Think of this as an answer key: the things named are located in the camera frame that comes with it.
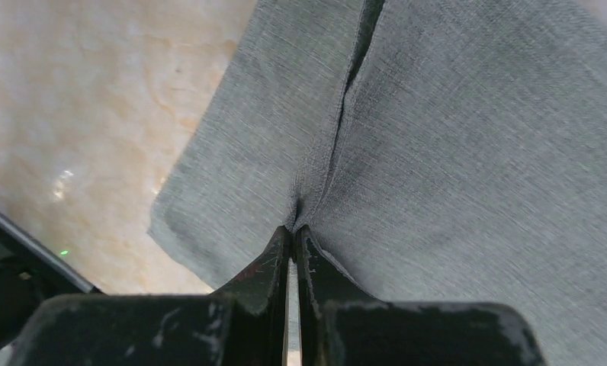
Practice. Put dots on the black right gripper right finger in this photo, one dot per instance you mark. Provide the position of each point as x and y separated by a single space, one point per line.
342 324

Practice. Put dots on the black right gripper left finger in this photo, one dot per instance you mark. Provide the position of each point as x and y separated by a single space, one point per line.
244 322

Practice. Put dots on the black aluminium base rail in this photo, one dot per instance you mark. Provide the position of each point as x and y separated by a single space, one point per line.
29 275

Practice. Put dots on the grey cloth napkin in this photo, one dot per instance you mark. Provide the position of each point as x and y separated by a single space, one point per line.
438 150

